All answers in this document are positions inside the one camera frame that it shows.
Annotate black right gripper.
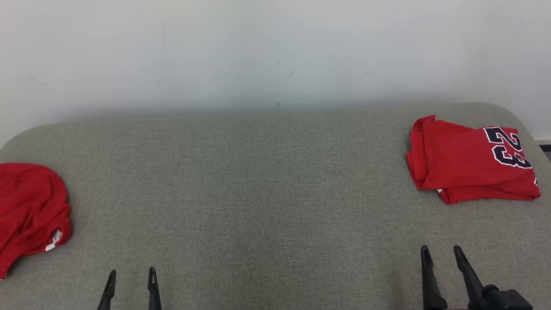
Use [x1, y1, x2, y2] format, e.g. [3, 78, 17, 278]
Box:
[421, 245, 533, 310]

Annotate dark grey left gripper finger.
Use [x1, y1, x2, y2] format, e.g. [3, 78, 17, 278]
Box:
[148, 267, 162, 310]
[97, 270, 117, 310]

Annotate red shorts with white lining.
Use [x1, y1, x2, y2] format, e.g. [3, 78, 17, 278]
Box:
[0, 163, 72, 280]

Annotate red jersey with number 23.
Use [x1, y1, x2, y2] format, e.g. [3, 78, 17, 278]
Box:
[406, 115, 542, 205]

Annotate grey fabric sofa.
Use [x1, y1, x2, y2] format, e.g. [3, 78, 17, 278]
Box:
[0, 102, 551, 310]

